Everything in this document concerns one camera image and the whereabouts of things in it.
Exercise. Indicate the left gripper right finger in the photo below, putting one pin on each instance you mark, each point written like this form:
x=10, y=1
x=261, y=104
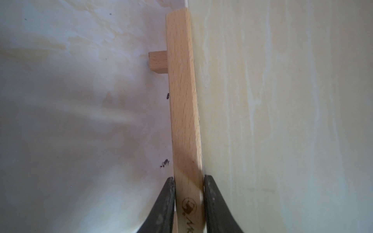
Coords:
x=217, y=214

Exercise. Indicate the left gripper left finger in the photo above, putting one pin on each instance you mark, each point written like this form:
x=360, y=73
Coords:
x=160, y=218

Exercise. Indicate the light wooden canvas board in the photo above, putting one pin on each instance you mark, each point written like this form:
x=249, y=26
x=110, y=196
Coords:
x=285, y=99

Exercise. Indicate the small wooden easel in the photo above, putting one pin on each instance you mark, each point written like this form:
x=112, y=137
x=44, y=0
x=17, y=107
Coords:
x=177, y=62

